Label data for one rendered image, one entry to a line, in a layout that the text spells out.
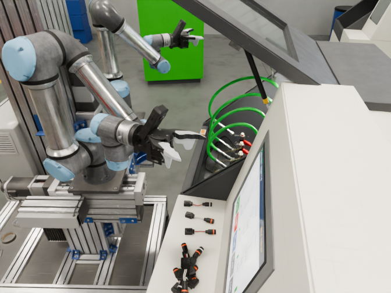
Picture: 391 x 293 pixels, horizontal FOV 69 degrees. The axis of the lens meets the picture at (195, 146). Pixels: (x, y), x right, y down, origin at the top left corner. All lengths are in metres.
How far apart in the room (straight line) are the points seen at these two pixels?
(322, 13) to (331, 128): 7.65
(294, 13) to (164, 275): 7.55
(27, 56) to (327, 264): 0.89
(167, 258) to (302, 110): 0.69
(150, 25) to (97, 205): 3.49
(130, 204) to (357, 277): 1.10
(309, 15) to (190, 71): 4.27
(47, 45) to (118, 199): 0.73
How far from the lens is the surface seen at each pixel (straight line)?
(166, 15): 4.55
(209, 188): 1.26
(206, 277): 1.07
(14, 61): 1.02
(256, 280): 0.63
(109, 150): 0.95
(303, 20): 8.24
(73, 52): 1.07
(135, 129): 0.85
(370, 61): 1.47
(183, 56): 4.71
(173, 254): 1.12
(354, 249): 0.49
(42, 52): 1.01
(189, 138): 0.84
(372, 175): 0.64
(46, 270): 2.20
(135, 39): 1.61
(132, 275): 2.01
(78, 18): 7.42
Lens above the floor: 1.91
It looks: 35 degrees down
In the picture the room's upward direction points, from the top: straight up
